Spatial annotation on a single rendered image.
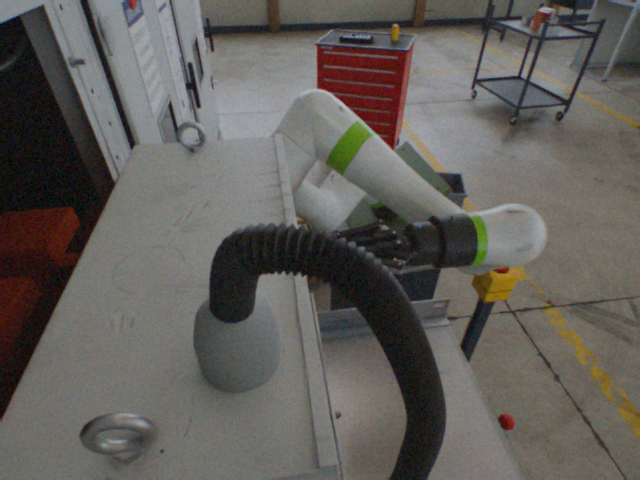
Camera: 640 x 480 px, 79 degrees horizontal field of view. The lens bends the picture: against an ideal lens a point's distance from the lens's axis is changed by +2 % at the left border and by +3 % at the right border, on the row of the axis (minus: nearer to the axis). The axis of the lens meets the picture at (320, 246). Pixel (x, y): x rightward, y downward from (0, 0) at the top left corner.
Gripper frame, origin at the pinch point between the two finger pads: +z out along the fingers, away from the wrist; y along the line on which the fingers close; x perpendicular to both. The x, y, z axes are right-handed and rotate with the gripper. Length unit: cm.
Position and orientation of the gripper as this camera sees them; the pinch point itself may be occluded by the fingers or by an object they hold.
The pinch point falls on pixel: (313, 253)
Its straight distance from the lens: 63.9
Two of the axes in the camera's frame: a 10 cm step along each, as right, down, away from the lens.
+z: -9.9, 0.9, -1.1
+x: 0.0, -7.6, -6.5
